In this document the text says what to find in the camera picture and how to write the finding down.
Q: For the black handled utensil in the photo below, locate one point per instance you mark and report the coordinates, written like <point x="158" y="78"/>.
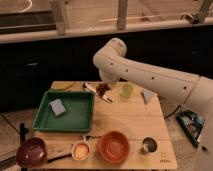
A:
<point x="57" y="158"/>

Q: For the red orange bowl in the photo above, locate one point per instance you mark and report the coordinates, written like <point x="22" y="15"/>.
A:
<point x="113" y="147"/>

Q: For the grey blue sponge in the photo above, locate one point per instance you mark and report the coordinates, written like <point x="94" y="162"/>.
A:
<point x="57" y="107"/>

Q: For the wooden folding table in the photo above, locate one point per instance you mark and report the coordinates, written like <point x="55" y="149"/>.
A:
<point x="130" y="116"/>

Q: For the dark purple bowl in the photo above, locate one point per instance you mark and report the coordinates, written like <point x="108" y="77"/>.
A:
<point x="31" y="153"/>

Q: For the green bin with clutter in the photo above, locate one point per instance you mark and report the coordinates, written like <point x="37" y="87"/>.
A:
<point x="192" y="124"/>

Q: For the green plastic tray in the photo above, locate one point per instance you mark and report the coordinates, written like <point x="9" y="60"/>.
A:
<point x="77" y="118"/>

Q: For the black table stand post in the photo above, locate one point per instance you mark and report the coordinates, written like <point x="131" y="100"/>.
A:
<point x="22" y="133"/>

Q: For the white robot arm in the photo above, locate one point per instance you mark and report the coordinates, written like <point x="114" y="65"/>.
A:
<point x="193" y="91"/>

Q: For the dark red grape bunch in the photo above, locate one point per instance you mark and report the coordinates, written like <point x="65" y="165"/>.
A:
<point x="102" y="88"/>

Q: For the grey triangular cloth piece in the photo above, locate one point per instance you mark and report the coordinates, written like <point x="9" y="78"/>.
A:
<point x="147" y="95"/>

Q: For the dark metal cup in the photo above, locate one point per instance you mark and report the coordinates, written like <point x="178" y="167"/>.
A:
<point x="149" y="145"/>

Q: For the yellow banana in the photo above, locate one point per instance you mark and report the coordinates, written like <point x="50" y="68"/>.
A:
<point x="62" y="85"/>

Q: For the small orange cup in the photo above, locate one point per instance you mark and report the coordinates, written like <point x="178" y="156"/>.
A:
<point x="80" y="151"/>

